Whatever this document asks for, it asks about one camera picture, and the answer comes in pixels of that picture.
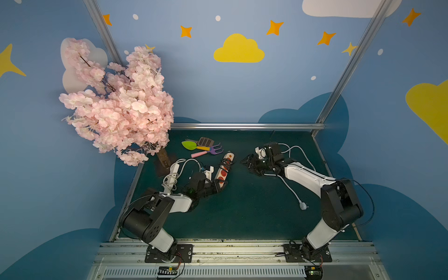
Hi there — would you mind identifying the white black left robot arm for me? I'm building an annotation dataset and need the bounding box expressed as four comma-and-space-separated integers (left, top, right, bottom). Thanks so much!
120, 172, 227, 253

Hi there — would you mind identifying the horizontal aluminium frame rail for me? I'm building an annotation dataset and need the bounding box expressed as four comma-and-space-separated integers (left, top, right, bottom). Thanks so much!
171, 122, 325, 131

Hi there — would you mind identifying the thin white cable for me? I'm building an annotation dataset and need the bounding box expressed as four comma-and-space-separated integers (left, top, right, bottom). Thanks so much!
264, 142, 317, 211

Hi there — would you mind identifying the black power cord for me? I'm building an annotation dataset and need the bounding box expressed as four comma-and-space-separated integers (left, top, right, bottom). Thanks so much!
218, 156, 235, 176

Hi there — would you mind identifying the vertical aluminium post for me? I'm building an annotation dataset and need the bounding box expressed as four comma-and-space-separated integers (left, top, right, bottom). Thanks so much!
315, 0, 393, 130
83, 0, 123, 64

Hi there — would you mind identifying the beige red socket power strip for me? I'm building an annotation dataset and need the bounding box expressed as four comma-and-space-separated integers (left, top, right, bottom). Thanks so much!
215, 152, 235, 189

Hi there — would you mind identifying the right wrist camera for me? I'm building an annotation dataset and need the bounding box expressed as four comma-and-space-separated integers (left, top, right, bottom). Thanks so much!
255, 142, 284, 162

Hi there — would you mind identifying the front aluminium rail base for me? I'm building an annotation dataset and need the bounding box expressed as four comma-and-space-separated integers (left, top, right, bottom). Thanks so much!
87, 239, 389, 280

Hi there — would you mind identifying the left vertical aluminium post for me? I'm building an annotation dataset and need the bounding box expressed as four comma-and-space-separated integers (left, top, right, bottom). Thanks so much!
83, 0, 123, 64

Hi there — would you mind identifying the pink blossom artificial tree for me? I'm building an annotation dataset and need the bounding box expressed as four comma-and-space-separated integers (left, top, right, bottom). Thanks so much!
59, 38, 174, 166

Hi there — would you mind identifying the brown artificial tree trunk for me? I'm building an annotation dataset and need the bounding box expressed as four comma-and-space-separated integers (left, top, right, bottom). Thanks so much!
156, 148, 172, 169

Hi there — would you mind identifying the dark metal tree base plate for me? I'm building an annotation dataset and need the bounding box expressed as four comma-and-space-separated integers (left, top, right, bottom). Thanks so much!
154, 154, 177, 177

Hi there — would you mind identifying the right vertical aluminium post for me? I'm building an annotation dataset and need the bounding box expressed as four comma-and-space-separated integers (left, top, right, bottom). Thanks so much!
315, 0, 393, 130

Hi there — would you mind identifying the brown slotted toy scoop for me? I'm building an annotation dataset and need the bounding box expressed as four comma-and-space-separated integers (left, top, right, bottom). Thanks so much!
186, 136, 215, 147

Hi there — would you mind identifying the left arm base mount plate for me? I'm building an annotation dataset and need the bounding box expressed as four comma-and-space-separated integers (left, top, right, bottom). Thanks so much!
145, 244, 194, 264

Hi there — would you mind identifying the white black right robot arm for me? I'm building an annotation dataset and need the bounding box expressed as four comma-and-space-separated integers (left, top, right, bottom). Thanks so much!
241, 154, 364, 252

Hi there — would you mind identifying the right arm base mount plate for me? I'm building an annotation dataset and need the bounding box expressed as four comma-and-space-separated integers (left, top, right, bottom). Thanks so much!
282, 243, 333, 264

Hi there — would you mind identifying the white power strip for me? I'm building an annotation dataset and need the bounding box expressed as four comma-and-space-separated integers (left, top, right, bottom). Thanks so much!
162, 161, 180, 194

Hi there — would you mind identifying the green yellow toy trowel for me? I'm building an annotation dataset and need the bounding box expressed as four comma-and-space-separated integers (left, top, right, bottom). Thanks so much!
182, 141, 210, 151

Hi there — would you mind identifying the purple pink toy rake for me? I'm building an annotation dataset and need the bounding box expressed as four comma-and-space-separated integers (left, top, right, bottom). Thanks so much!
191, 144, 224, 159

